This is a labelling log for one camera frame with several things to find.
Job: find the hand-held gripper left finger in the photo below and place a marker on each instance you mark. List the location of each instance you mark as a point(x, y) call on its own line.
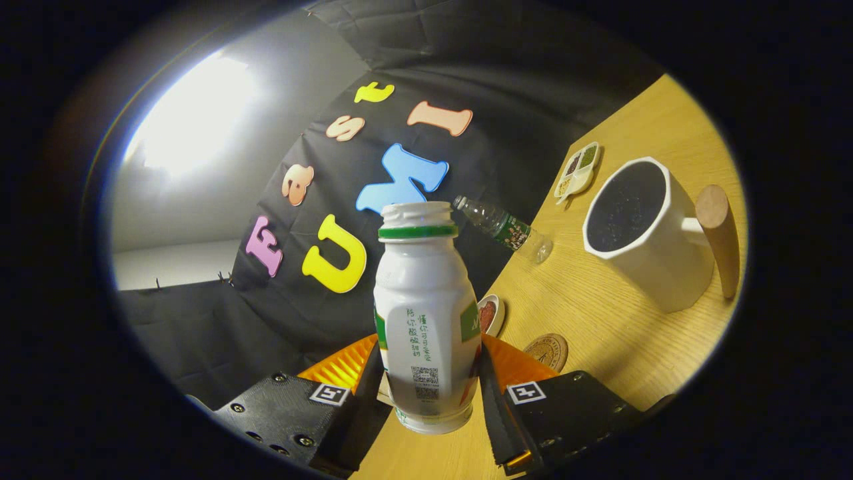
point(286, 410)

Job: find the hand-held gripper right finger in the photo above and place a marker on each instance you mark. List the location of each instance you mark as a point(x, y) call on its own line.
point(496, 413)

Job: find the round cork coaster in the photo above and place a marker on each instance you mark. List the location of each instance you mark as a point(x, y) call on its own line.
point(548, 351)

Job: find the white juice bottle green label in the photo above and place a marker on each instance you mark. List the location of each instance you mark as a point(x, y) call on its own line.
point(426, 300)

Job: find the clear plastic water bottle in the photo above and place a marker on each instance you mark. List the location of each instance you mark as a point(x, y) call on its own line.
point(510, 230)

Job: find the black backdrop cloth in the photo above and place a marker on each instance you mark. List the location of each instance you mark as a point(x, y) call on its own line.
point(266, 320)

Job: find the red meat slices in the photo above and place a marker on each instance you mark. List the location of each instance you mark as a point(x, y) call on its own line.
point(488, 315)

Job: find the round white plate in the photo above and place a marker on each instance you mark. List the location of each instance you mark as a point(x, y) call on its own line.
point(499, 313)

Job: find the wooden table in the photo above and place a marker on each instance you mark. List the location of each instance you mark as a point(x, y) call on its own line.
point(600, 333)

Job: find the white divided tray of beans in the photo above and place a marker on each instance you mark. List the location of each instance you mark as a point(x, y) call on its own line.
point(576, 176)

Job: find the ceiling light panel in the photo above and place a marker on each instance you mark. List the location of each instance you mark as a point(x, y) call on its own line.
point(193, 113)

